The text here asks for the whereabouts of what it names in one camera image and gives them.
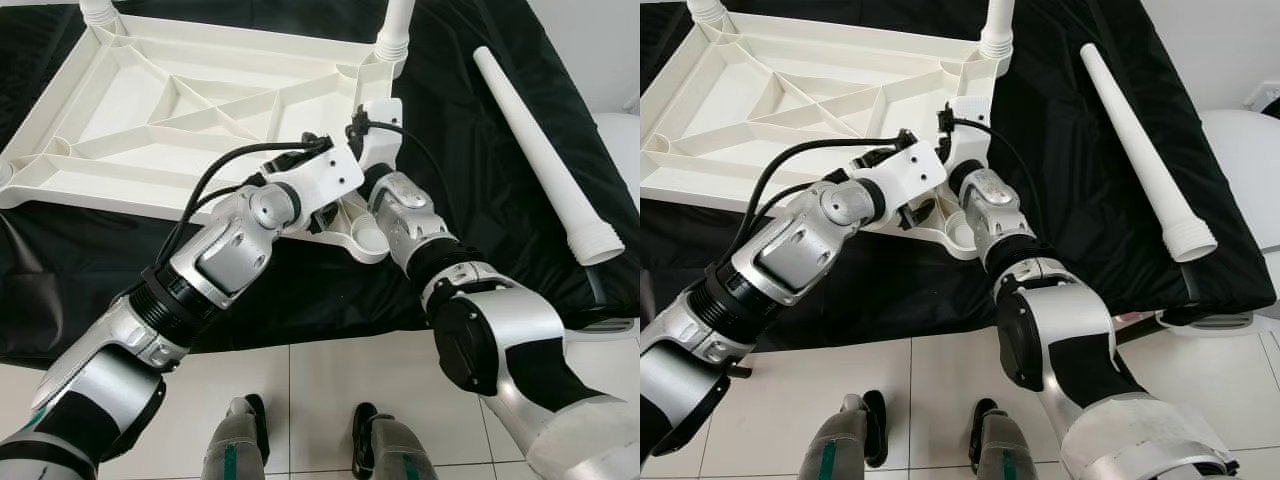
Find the white ribbed plastic table top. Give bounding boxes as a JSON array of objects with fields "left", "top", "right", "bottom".
[
  {"left": 640, "top": 12, "right": 1013, "bottom": 263},
  {"left": 0, "top": 12, "right": 406, "bottom": 266}
]

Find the black quilted bench cover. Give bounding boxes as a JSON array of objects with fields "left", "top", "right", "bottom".
[
  {"left": 640, "top": 0, "right": 1276, "bottom": 351},
  {"left": 0, "top": 0, "right": 641, "bottom": 366}
]

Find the silver robot left leg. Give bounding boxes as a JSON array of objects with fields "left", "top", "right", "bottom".
[
  {"left": 805, "top": 392, "right": 889, "bottom": 480},
  {"left": 200, "top": 395, "right": 271, "bottom": 480}
]

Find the silver robot leg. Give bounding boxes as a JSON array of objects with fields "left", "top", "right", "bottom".
[
  {"left": 200, "top": 395, "right": 271, "bottom": 480},
  {"left": 805, "top": 392, "right": 889, "bottom": 480},
  {"left": 968, "top": 398, "right": 1036, "bottom": 480},
  {"left": 350, "top": 403, "right": 436, "bottom": 480}
]

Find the silver robot right leg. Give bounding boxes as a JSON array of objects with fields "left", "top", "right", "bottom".
[
  {"left": 350, "top": 403, "right": 436, "bottom": 480},
  {"left": 968, "top": 398, "right": 1036, "bottom": 480}
]

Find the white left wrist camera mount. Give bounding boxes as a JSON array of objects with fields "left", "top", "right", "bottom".
[
  {"left": 875, "top": 130, "right": 949, "bottom": 206},
  {"left": 290, "top": 135, "right": 366, "bottom": 216}
]

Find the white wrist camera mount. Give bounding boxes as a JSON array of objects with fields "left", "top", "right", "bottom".
[
  {"left": 355, "top": 97, "right": 404, "bottom": 171},
  {"left": 945, "top": 97, "right": 993, "bottom": 166},
  {"left": 875, "top": 130, "right": 949, "bottom": 206},
  {"left": 290, "top": 135, "right": 366, "bottom": 216}
]

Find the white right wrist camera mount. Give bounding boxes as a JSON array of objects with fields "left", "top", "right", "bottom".
[
  {"left": 945, "top": 97, "right": 993, "bottom": 166},
  {"left": 355, "top": 97, "right": 404, "bottom": 171}
]

